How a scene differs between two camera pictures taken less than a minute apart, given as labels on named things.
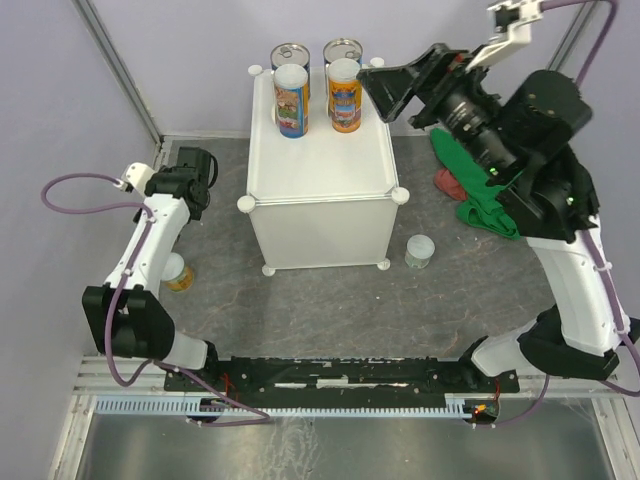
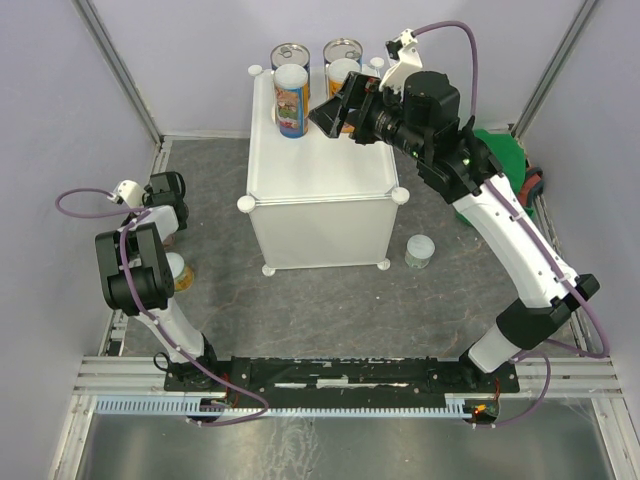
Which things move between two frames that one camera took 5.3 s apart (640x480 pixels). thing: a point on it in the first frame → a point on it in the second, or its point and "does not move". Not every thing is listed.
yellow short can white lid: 176,275 does not move
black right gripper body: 459,104 → 380,120
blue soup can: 292,53 does not move
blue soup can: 341,48 does not move
